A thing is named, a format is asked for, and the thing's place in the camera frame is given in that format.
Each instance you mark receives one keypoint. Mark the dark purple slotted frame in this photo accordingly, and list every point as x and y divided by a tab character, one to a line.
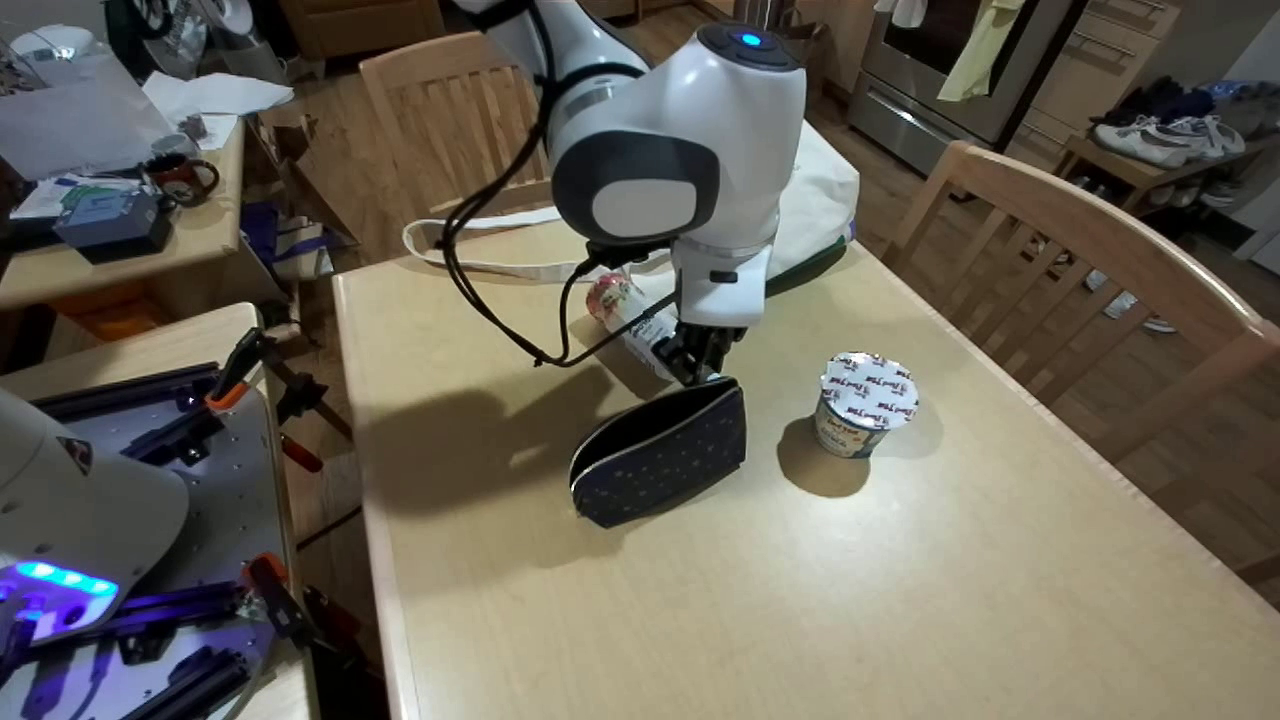
161	664

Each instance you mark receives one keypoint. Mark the teal cup foil lid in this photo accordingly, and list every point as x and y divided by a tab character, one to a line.
864	392

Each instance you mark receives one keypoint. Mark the wooden slat-back chair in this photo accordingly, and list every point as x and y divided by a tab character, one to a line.
443	93
1064	215

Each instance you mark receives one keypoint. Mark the white sneaker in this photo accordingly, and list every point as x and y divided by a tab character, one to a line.
1132	145
1205	132

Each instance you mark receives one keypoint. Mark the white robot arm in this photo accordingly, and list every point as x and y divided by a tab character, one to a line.
694	121

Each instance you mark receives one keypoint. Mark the black orange clamp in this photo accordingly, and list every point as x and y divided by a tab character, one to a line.
263	386
282	601

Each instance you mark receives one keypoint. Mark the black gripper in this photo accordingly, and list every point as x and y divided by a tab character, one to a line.
701	352

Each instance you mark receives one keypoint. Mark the wooden desk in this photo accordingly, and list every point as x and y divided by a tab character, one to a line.
121	277

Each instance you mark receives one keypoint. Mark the light wooden side table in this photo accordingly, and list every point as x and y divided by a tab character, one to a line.
202	346

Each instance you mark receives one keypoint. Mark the yellow green towel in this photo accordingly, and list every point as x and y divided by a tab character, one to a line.
983	53

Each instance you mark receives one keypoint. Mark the dark blue shoe pile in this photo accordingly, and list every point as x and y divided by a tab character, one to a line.
1163	100

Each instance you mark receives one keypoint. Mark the grey flat case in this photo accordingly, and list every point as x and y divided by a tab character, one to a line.
83	124

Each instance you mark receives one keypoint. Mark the navy star pattern pouch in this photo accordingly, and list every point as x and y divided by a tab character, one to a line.
660	462

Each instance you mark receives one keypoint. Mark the stainless steel oven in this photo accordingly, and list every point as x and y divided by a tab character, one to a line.
921	115

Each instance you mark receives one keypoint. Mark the blue grey box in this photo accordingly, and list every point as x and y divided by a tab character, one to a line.
115	221

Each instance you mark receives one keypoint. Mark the low wooden shoe rack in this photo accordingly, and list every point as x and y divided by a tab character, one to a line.
1107	168

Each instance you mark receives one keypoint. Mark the light wooden drawer cabinet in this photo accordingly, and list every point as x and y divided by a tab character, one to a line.
1107	53

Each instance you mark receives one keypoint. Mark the clear plastic bottle white cap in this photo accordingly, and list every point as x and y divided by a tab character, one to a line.
641	348

